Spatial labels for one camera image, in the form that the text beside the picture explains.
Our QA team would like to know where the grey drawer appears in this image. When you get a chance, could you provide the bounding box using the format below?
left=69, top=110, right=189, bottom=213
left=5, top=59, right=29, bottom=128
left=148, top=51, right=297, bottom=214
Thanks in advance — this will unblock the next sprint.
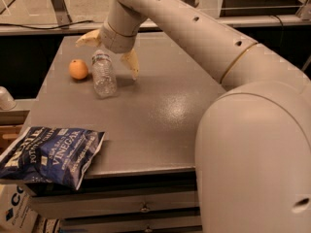
left=60, top=214, right=202, bottom=233
left=29, top=189, right=198, bottom=218

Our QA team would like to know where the black hanging cable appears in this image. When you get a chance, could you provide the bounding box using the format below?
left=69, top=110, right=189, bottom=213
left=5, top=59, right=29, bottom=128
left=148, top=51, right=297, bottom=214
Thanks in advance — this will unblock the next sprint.
left=270, top=15, right=286, bottom=47

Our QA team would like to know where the upper grey drawer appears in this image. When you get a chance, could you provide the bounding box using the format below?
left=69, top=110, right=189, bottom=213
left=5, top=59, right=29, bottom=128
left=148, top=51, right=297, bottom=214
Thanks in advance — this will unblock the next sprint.
left=29, top=189, right=198, bottom=218

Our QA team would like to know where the clear plastic water bottle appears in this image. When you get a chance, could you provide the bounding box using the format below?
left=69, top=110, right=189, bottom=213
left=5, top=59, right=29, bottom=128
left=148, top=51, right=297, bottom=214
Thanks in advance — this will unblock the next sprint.
left=91, top=50, right=117, bottom=98

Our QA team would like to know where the blue vinegar chips bag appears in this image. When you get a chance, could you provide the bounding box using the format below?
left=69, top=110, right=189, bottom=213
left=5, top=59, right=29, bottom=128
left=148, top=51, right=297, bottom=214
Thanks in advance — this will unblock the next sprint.
left=0, top=126, right=105, bottom=190

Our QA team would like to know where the lower grey drawer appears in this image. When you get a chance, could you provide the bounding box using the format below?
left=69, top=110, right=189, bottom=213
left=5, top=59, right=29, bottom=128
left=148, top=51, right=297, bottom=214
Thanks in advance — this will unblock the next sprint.
left=60, top=214, right=202, bottom=233

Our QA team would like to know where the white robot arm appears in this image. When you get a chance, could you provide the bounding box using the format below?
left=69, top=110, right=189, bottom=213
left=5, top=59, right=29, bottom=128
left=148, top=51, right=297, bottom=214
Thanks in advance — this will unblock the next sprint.
left=76, top=0, right=311, bottom=233

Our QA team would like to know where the black cable on ledge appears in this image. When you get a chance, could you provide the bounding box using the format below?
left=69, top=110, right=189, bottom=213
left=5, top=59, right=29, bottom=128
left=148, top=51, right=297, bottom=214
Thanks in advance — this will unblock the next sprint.
left=0, top=19, right=95, bottom=31

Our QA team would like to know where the white cup on ledge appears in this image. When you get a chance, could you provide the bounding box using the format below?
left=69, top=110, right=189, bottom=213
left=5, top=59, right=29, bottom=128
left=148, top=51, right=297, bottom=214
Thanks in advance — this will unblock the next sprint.
left=0, top=86, right=17, bottom=111

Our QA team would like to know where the white cardboard box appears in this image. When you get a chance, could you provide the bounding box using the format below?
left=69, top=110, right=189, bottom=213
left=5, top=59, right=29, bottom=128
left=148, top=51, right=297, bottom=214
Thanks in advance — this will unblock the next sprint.
left=0, top=184, right=38, bottom=233

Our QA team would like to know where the grey drawer cabinet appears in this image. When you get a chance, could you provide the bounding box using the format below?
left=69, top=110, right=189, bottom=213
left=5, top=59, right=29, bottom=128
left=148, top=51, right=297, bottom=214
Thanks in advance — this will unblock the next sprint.
left=25, top=33, right=224, bottom=225

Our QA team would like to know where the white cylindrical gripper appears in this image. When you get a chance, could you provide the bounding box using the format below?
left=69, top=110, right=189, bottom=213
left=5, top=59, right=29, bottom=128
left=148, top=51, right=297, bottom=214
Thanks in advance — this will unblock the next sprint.
left=76, top=21, right=140, bottom=81

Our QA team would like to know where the left metal bracket post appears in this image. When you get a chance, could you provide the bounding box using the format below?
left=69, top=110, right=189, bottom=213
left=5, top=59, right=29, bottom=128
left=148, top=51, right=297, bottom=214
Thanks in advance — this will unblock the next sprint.
left=51, top=0, right=72, bottom=27

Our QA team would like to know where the orange fruit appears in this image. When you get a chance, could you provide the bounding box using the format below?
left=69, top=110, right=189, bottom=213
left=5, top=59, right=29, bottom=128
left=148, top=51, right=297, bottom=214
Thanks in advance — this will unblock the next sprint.
left=69, top=59, right=88, bottom=80

